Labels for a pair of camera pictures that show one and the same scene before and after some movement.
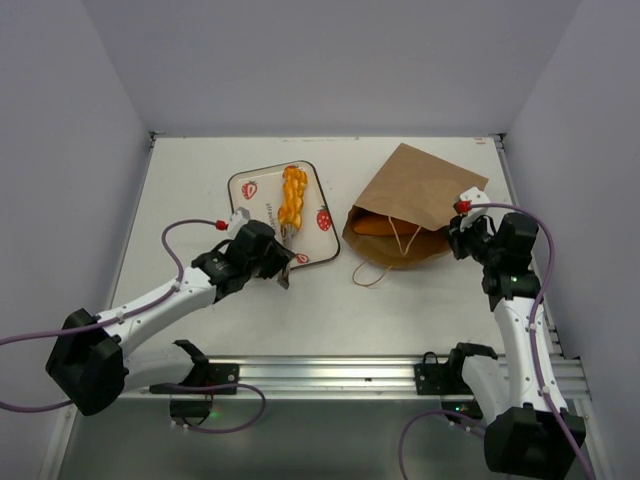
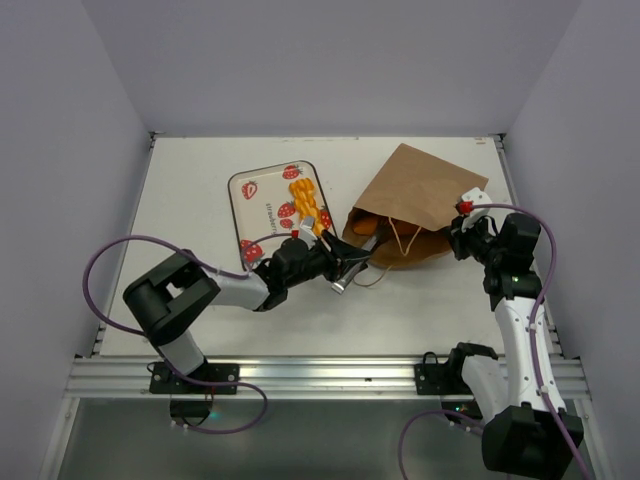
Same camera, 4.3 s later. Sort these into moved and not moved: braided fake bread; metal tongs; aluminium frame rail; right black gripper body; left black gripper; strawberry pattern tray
Moved: left black gripper; metal tongs; braided fake bread
Not moved: strawberry pattern tray; right black gripper body; aluminium frame rail
